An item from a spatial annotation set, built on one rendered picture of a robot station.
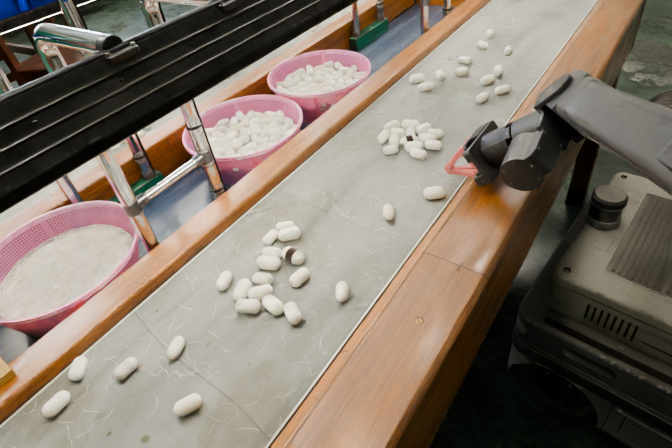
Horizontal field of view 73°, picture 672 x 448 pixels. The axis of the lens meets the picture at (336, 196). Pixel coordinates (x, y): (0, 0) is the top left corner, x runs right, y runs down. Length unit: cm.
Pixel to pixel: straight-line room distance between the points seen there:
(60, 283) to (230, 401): 39
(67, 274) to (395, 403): 58
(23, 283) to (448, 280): 68
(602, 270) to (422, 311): 57
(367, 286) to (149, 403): 31
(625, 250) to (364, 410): 76
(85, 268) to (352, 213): 46
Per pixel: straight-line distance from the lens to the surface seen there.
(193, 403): 61
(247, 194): 83
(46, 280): 90
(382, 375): 56
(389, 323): 59
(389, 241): 72
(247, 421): 59
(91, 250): 90
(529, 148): 66
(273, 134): 102
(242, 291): 67
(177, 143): 111
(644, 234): 121
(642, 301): 107
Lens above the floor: 125
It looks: 39 degrees down
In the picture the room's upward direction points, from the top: 9 degrees counter-clockwise
